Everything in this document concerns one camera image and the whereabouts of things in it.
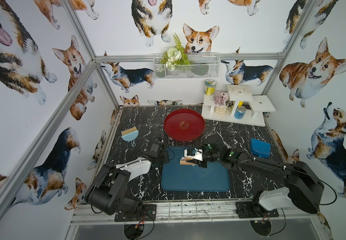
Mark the light blue hand brush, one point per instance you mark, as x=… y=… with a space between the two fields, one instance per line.
x=130 y=135

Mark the white wire wall basket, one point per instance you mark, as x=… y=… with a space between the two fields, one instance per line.
x=203 y=66

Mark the teal plastic tray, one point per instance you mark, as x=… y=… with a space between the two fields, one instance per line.
x=177 y=177

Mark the pink flower decoration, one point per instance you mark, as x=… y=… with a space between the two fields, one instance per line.
x=221 y=98

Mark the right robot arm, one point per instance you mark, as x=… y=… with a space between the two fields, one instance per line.
x=301 y=189

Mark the artificial green white flowers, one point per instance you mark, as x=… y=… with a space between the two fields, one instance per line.
x=175 y=56

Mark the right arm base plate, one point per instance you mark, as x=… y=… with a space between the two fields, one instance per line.
x=247 y=210

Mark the blue can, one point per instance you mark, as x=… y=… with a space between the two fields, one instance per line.
x=240 y=112

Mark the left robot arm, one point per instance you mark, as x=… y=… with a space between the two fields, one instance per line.
x=107 y=192

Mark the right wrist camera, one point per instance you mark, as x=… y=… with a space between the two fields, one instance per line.
x=193 y=154

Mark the wooden double roller pin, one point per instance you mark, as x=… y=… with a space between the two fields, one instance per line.
x=186 y=162

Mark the red round tray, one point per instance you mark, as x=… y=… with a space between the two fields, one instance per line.
x=184 y=125

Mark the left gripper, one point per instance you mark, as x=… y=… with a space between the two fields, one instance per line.
x=163 y=154

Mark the white tiered shelf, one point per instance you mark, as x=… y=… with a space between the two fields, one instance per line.
x=237 y=105

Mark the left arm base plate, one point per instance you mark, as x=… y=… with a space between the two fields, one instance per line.
x=144 y=213

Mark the yellow sunflower seed can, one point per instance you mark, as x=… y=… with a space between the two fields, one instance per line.
x=210 y=87

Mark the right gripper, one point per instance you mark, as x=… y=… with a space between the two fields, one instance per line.
x=204 y=159

